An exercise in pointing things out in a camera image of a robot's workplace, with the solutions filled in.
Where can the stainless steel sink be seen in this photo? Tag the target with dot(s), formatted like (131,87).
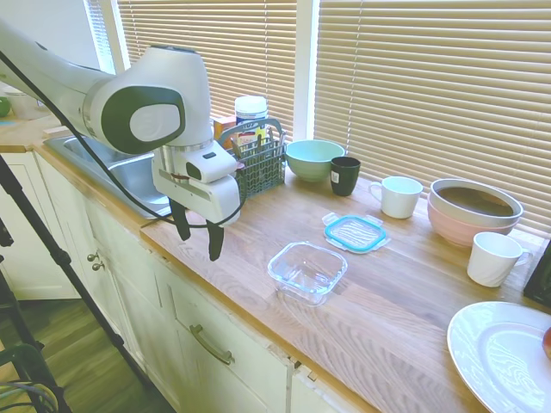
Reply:
(125,176)

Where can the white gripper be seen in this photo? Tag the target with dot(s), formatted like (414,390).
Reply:
(215,200)

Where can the dark green clamp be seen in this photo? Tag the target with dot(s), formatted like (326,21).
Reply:
(41,372)

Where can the grey bowl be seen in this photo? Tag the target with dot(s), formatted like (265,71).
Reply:
(447,206)

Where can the white dinner plate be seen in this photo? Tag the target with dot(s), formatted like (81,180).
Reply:
(495,357)

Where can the pink bowl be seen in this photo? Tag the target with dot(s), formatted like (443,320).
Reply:
(456,230)

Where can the white-lidded jar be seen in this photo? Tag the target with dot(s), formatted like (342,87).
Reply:
(250,112)

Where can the tall white mug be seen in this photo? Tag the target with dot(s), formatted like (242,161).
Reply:
(490,262)

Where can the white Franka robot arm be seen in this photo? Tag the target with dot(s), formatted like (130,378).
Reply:
(56,81)

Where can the clear glass food container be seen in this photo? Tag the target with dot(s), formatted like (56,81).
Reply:
(307,281)

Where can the red fruit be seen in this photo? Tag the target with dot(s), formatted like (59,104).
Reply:
(547,343)

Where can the clear lid with teal seal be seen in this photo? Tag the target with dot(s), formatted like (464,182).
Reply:
(355,233)

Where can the black cup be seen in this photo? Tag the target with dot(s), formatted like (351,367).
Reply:
(344,178)

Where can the beige window blind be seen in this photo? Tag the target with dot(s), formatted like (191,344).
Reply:
(224,47)
(430,86)

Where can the black camera stand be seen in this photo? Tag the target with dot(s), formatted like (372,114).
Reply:
(60,257)

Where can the wide white mug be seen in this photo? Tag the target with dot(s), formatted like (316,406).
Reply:
(400,200)

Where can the orange cardboard box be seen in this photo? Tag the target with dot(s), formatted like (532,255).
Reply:
(223,127)

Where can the black toaster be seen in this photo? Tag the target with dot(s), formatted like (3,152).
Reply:
(540,284)

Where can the grey plastic cutlery basket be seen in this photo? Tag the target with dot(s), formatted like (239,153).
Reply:
(262,170)

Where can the metal cabinet knob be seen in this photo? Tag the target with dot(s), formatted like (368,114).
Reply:
(98,266)
(91,257)

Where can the mint green bowl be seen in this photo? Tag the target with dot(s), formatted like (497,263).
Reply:
(310,165)

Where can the narrow white window blind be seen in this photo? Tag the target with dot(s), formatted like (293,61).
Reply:
(98,34)

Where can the white kitchen cabinet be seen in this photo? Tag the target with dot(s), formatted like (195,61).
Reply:
(142,310)

